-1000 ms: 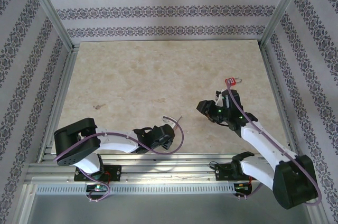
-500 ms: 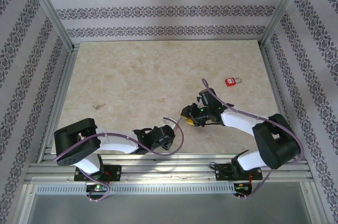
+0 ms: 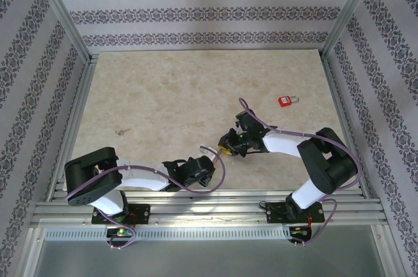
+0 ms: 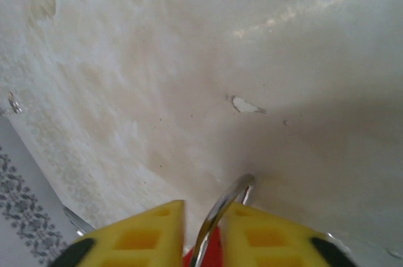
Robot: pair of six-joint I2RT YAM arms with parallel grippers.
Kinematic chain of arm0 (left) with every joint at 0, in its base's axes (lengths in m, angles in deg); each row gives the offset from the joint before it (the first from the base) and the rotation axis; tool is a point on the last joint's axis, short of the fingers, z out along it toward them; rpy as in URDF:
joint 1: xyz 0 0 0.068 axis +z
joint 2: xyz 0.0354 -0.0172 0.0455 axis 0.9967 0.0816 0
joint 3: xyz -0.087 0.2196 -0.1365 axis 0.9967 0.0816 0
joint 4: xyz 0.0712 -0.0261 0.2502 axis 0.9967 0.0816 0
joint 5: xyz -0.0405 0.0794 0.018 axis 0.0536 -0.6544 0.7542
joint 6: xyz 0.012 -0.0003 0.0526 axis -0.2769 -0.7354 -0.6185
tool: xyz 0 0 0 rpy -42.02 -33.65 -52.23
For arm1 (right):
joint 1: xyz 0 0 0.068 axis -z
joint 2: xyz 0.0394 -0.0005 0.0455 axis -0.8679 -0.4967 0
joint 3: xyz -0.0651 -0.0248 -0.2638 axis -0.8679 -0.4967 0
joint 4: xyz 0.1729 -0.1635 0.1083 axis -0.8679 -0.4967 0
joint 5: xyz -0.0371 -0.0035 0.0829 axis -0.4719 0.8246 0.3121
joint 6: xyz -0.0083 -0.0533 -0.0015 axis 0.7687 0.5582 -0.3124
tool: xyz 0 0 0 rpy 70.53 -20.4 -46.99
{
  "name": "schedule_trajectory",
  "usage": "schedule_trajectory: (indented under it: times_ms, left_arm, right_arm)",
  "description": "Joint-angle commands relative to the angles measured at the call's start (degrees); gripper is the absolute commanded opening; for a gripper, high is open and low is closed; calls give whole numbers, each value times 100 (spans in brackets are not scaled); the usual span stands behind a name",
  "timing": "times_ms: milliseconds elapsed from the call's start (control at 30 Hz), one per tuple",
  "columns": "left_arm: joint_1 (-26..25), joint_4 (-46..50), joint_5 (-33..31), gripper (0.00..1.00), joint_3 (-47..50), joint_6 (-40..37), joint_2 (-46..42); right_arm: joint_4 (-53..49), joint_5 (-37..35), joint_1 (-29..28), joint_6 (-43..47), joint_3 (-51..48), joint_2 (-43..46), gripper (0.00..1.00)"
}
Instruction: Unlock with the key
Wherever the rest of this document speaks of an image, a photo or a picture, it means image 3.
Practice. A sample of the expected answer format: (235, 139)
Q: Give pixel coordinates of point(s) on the red safety padlock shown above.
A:
(284, 101)

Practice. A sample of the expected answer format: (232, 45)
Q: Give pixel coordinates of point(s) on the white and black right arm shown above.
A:
(281, 143)

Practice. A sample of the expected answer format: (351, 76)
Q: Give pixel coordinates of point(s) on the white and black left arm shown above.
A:
(137, 175)

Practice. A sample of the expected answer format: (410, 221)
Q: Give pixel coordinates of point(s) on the grey metal panel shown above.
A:
(209, 260)

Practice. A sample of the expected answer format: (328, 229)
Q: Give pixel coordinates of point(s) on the small controller board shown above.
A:
(121, 232)
(298, 232)

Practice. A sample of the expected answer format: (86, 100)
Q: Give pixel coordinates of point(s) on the aluminium mounting rail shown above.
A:
(209, 211)

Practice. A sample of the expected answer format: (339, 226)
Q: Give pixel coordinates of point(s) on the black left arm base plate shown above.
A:
(143, 213)

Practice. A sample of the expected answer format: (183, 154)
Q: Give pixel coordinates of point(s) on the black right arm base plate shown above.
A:
(274, 215)

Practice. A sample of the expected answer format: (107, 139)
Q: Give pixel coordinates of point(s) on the aluminium side rail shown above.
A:
(343, 117)
(76, 110)

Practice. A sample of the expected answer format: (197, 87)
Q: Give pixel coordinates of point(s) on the aluminium frame post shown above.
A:
(351, 6)
(62, 12)

